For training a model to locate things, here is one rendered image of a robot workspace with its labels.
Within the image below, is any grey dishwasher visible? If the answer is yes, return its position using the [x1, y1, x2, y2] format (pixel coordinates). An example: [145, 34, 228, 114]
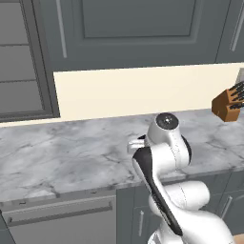
[0, 189, 118, 244]

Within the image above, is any brown wooden knife block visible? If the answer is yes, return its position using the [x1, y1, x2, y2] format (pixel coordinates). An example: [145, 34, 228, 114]
[211, 80, 244, 123]

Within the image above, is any short grey cupboard handle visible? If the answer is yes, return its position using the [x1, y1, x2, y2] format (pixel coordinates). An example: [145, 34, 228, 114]
[220, 195, 234, 221]
[137, 210, 145, 238]

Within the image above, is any long grey cupboard handle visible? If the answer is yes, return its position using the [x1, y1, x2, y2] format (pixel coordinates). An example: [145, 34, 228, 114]
[55, 0, 69, 59]

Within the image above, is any grey dishwasher handle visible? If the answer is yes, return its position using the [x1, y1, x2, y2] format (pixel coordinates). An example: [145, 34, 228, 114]
[5, 200, 114, 228]

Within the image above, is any grey base cupboard door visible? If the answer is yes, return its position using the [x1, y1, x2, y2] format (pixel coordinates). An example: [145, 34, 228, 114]
[131, 184, 168, 244]
[208, 171, 244, 236]

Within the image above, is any slanted grey cupboard handle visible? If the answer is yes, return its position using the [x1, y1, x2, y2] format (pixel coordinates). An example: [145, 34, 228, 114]
[229, 11, 244, 52]

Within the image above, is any grey framed window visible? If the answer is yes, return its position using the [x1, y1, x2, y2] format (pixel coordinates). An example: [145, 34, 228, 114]
[0, 0, 61, 123]

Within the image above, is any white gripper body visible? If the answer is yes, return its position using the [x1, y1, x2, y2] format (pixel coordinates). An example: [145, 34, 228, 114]
[126, 138, 148, 154]

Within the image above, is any narrow grey wall cupboard door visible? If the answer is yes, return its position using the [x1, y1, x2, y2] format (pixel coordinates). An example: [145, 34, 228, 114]
[215, 0, 244, 64]

